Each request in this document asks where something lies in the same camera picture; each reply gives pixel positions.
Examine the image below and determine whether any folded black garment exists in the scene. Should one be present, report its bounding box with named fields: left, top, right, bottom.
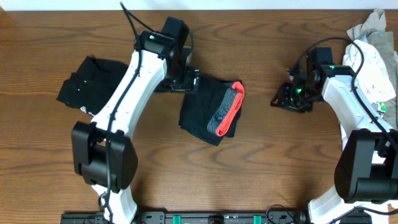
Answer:
left=57, top=56, right=128, bottom=116

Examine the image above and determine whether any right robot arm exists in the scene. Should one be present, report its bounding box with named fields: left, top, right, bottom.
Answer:
left=271, top=47, right=397, bottom=223

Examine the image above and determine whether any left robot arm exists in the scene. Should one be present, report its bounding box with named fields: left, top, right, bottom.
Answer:
left=61, top=17, right=200, bottom=223

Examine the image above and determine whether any black leggings red waistband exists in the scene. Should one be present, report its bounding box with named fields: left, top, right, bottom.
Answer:
left=178, top=77, right=245, bottom=146

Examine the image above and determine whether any white t-shirt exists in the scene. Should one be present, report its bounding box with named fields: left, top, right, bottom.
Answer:
left=338, top=39, right=398, bottom=212

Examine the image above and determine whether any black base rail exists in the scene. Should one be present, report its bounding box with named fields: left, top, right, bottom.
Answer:
left=60, top=210, right=372, bottom=224

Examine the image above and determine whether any beige grey garment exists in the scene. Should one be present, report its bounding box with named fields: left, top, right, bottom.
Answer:
left=347, top=9, right=397, bottom=125

